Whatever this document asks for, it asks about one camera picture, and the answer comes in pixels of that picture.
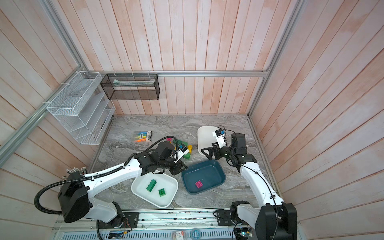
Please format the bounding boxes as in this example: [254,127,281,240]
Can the highlighter marker pack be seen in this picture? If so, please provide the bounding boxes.
[134,131,153,142]

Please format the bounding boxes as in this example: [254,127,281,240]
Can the white rectangular bin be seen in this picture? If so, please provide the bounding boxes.
[198,126,219,158]
[131,173,179,209]

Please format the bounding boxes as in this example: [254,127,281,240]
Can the long green lego brick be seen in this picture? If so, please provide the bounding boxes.
[146,180,157,193]

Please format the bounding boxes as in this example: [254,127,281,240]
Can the white rectangular bin near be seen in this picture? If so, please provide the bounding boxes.
[131,173,179,209]

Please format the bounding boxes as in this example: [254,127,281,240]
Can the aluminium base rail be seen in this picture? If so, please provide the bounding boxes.
[49,208,249,240]

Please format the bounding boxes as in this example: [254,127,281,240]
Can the red cup of pencils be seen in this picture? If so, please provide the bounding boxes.
[67,167,88,175]

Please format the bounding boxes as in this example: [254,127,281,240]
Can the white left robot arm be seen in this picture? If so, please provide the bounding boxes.
[34,141,189,228]

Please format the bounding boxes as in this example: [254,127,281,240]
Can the dark green 2x4 lego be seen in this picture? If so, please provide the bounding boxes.
[173,140,183,145]

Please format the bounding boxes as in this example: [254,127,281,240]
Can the green square lego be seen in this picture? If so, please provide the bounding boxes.
[159,189,166,197]

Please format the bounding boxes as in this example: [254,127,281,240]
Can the teal rectangular bin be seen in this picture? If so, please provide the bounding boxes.
[182,160,226,195]

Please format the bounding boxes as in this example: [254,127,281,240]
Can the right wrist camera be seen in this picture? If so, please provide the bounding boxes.
[213,129,227,149]

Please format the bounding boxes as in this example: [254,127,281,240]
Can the black mesh wall basket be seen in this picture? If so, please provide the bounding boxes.
[101,73,161,101]

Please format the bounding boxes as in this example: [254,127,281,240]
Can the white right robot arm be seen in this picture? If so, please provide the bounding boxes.
[201,130,298,240]

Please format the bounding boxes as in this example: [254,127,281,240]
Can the white wire mesh shelf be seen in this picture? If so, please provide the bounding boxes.
[47,72,116,145]

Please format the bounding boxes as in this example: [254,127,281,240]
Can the white rectangular bin far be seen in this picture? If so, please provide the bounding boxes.
[198,126,219,158]

